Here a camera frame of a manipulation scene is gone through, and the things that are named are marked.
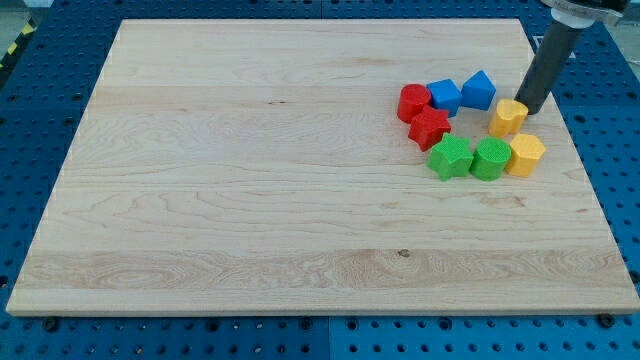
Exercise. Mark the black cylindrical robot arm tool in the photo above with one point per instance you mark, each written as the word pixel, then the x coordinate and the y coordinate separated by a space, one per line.
pixel 569 19

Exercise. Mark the wooden board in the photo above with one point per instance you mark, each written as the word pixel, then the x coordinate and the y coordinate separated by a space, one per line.
pixel 258 167

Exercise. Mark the red star block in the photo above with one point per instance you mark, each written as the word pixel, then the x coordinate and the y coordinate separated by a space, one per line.
pixel 427 127

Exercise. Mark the red cylinder block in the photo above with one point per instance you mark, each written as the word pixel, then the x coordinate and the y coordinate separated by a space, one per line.
pixel 412 99

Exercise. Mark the green star block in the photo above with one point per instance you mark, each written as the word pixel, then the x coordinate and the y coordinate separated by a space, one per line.
pixel 451 157

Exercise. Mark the blue cube block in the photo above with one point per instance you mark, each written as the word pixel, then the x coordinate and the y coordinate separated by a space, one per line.
pixel 445 95

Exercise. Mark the green cylinder block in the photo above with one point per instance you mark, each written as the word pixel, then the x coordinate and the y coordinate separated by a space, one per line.
pixel 490 158

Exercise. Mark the yellow heart block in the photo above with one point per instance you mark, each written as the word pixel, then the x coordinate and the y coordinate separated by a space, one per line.
pixel 508 117

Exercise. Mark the yellow hexagon block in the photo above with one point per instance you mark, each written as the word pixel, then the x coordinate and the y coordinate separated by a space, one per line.
pixel 526 152

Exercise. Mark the black bolt left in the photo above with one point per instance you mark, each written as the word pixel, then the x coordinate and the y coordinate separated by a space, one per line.
pixel 50 324

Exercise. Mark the black bolt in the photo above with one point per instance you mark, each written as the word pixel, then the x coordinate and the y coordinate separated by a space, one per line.
pixel 606 320
pixel 50 324

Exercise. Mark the black bolt right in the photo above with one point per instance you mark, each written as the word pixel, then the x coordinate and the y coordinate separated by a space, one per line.
pixel 606 320

